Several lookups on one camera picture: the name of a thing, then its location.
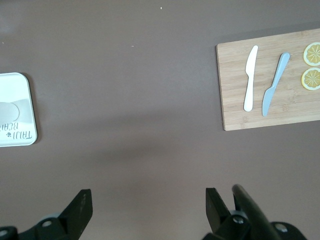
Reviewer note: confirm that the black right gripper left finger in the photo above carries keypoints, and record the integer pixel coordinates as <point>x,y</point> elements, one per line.
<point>75,217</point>

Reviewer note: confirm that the cream tray with bear print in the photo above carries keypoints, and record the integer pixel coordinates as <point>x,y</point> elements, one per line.
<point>22,87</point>

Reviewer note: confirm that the grey plastic knife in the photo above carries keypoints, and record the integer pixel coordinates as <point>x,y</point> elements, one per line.
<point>267,100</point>

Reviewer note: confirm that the wooden cutting board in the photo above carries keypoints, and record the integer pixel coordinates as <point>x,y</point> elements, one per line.
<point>235,75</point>

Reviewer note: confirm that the white plastic knife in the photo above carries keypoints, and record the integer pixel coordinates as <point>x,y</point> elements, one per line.
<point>250,82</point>

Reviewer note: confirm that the yellow lemon slice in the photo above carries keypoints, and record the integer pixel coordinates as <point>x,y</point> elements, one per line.
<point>311,78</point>
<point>312,53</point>

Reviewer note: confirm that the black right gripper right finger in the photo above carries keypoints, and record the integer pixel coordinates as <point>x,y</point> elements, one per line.
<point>217,215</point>

